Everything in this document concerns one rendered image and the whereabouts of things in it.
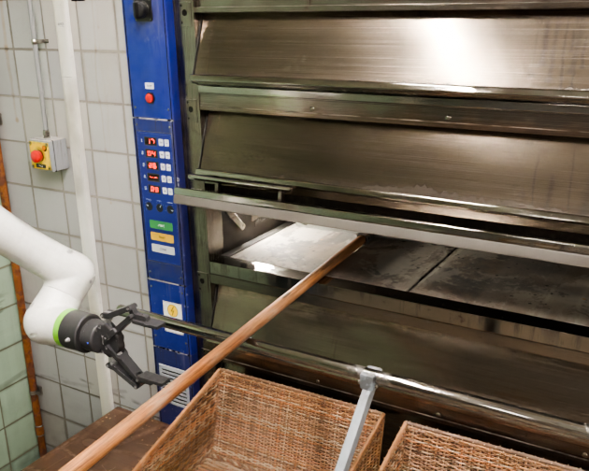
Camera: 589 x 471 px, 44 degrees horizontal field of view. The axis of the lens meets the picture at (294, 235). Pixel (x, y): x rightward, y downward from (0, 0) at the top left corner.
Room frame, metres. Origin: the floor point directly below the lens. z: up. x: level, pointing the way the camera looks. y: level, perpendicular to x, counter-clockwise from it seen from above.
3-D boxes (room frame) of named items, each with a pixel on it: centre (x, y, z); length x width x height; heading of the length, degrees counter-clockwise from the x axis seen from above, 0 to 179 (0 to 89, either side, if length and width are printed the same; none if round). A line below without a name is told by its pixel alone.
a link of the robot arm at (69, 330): (1.53, 0.49, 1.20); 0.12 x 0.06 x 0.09; 150
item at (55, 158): (2.31, 0.79, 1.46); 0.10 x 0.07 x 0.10; 59
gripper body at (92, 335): (1.49, 0.43, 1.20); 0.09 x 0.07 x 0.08; 60
